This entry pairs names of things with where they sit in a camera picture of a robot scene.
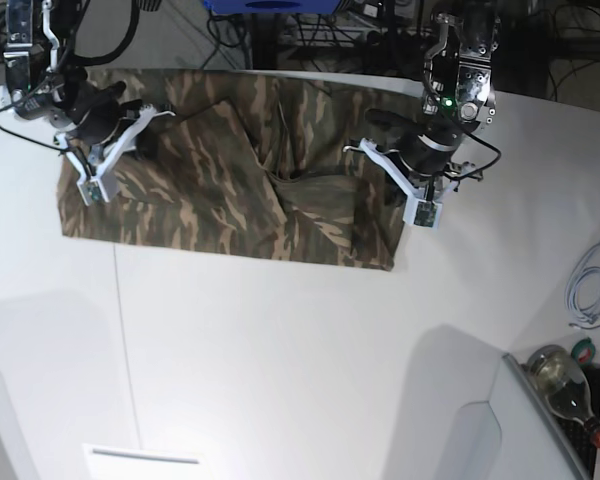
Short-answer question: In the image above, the blue box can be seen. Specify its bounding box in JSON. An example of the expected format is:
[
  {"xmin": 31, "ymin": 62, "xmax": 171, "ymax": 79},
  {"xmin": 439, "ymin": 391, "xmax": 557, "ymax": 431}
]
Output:
[{"xmin": 203, "ymin": 0, "xmax": 351, "ymax": 15}]

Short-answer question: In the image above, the green tape roll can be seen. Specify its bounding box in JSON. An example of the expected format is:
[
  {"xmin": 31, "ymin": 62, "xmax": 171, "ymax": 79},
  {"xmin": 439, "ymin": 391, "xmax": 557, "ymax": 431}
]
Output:
[{"xmin": 571, "ymin": 337, "xmax": 596, "ymax": 366}]

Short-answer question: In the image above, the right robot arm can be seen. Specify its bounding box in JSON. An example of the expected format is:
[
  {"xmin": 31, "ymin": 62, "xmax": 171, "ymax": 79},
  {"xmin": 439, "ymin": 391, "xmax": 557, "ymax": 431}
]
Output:
[{"xmin": 0, "ymin": 1, "xmax": 143, "ymax": 146}]

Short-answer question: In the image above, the camouflage t-shirt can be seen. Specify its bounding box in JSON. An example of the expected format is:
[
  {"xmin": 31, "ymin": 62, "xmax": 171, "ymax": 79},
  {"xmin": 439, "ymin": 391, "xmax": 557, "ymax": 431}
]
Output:
[{"xmin": 57, "ymin": 69, "xmax": 420, "ymax": 271}]

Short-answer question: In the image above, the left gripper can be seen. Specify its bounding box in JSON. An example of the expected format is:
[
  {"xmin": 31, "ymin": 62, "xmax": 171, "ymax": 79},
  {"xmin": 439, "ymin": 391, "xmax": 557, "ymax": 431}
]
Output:
[{"xmin": 364, "ymin": 108, "xmax": 465, "ymax": 185}]

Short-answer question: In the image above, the clear glass bottle red cap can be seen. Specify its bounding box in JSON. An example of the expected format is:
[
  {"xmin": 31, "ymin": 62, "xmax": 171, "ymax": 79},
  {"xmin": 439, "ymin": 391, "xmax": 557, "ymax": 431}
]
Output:
[{"xmin": 527, "ymin": 345, "xmax": 600, "ymax": 449}]

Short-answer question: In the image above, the white coiled cable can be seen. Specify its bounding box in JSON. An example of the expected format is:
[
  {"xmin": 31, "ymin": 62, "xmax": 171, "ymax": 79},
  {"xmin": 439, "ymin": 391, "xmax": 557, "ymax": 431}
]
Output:
[{"xmin": 565, "ymin": 234, "xmax": 600, "ymax": 330}]

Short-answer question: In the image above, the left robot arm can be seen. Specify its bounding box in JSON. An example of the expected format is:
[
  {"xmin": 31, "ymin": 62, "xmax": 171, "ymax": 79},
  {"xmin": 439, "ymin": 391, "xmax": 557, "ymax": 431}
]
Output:
[{"xmin": 365, "ymin": 1, "xmax": 502, "ymax": 183}]

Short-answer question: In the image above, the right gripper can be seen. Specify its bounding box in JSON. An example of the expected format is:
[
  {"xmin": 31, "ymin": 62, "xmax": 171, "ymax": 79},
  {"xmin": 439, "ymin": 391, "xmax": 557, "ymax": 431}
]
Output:
[{"xmin": 54, "ymin": 81, "xmax": 145, "ymax": 154}]

